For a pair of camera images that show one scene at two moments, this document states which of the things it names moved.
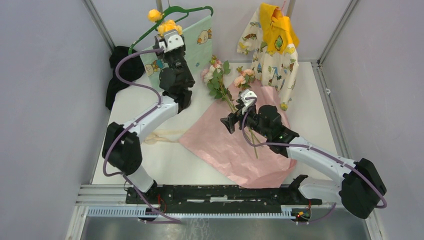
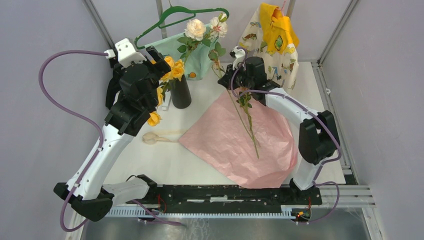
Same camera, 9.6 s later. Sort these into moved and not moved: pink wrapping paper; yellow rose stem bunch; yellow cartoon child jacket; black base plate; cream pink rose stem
Moved: yellow rose stem bunch; cream pink rose stem
Not moved: yellow cartoon child jacket; black base plate; pink wrapping paper
